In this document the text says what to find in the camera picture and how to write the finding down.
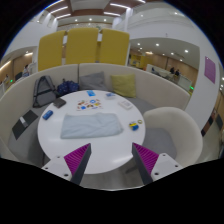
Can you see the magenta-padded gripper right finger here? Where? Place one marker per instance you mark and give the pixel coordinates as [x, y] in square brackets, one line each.
[146, 159]

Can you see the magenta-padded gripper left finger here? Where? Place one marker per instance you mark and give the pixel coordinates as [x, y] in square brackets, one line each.
[77, 159]

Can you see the light blue towel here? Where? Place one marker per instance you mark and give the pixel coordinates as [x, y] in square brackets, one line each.
[91, 126]

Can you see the yellow and blue toy figure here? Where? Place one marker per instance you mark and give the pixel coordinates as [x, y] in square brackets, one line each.
[133, 126]

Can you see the white round armchair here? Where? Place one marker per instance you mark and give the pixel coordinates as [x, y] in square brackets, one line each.
[173, 128]

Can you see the blue rectangular box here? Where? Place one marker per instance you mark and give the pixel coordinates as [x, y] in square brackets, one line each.
[47, 115]

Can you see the colourful sticker sheet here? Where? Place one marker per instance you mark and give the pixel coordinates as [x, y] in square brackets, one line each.
[89, 104]

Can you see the white flat box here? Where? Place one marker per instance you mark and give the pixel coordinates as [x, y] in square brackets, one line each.
[125, 104]

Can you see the dark brown wallet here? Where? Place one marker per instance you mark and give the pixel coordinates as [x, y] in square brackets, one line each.
[59, 102]

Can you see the blue card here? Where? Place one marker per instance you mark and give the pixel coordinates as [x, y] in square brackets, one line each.
[91, 93]

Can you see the curved beige sofa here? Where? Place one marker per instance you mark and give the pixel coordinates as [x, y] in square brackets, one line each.
[156, 88]

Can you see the small clear box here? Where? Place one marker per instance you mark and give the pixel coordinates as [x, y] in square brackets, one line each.
[110, 95]

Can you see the navy patterned bag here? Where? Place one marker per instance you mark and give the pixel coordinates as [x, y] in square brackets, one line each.
[67, 87]

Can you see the grey backpack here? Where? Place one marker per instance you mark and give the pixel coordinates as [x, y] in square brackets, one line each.
[44, 91]

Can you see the yellow-green cushion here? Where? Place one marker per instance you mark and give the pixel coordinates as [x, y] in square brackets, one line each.
[124, 85]

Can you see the grey cushion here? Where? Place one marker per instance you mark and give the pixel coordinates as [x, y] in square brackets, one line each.
[93, 81]

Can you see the person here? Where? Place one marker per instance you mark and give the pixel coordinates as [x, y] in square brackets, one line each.
[172, 70]
[177, 72]
[26, 71]

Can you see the yellow partition panel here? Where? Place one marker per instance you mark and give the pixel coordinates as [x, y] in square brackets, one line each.
[81, 46]
[114, 47]
[51, 50]

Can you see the ceiling lights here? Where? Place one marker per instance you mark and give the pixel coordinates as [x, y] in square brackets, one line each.
[118, 5]

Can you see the purple wall panel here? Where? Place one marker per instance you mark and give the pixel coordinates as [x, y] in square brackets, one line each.
[210, 69]

